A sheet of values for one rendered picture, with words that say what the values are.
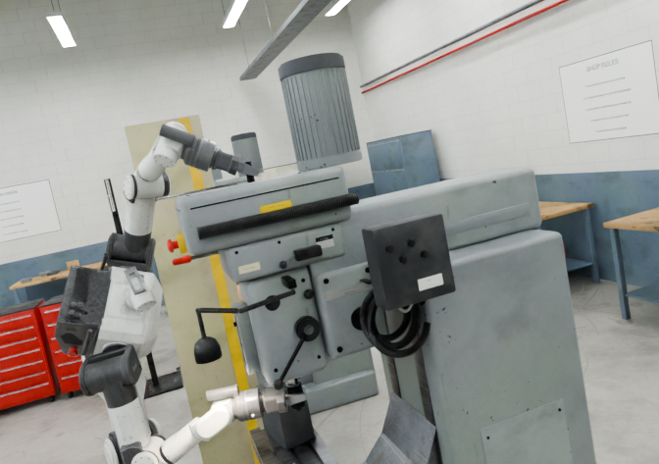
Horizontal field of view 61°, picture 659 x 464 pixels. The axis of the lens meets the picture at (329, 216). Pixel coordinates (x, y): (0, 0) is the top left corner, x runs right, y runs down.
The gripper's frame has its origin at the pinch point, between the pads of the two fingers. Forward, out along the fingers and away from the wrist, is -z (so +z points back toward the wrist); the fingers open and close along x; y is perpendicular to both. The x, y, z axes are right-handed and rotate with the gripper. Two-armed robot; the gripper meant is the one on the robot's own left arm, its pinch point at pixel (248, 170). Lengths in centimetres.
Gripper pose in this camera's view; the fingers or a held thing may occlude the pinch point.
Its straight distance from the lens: 166.2
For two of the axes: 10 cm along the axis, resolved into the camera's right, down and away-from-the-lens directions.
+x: 1.7, 0.8, -9.8
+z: -9.3, -3.1, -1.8
